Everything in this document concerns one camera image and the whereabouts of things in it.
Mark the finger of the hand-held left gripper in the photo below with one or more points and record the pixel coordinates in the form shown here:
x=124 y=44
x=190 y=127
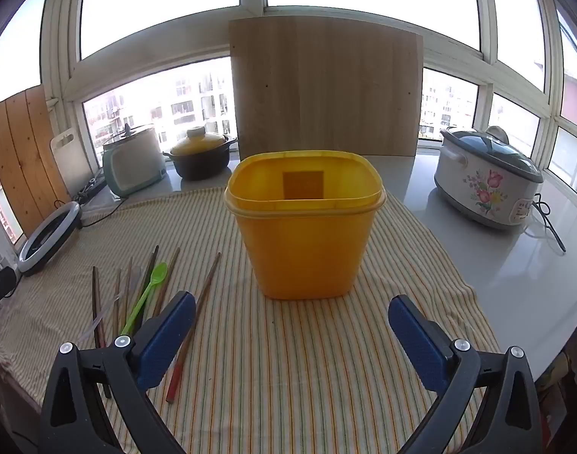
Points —
x=0 y=288

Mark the yellow plastic container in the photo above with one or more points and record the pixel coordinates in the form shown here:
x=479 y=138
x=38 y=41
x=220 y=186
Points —
x=302 y=255

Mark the floral white slow cooker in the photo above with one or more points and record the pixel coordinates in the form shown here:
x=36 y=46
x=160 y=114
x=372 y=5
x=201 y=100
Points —
x=473 y=184

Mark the striped tablecloth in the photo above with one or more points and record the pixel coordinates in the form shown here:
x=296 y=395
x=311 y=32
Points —
x=279 y=364

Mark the light wooden board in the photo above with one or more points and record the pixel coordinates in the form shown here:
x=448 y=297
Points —
x=326 y=90

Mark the brown wooden plank board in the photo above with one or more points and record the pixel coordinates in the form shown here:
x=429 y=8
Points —
x=18 y=161

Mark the brown red-tipped chopstick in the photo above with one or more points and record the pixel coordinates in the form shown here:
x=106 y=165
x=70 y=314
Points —
x=205 y=283

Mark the white teal electric pot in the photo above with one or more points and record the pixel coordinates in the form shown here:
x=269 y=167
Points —
x=132 y=165

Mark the white cutting board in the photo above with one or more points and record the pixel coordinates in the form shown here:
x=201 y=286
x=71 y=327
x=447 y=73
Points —
x=73 y=165

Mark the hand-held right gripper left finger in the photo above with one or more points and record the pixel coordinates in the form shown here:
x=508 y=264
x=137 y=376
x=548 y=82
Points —
x=168 y=335

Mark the green plastic spoon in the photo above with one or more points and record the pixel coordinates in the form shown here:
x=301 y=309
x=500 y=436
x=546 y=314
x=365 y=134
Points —
x=149 y=288

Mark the black casserole yellow lid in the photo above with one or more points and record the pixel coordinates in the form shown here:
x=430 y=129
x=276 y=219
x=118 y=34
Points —
x=201 y=161

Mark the clear plastic spoon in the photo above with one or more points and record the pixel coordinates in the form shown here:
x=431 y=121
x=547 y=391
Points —
x=104 y=314

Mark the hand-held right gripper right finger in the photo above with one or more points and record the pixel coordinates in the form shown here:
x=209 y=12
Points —
x=414 y=335

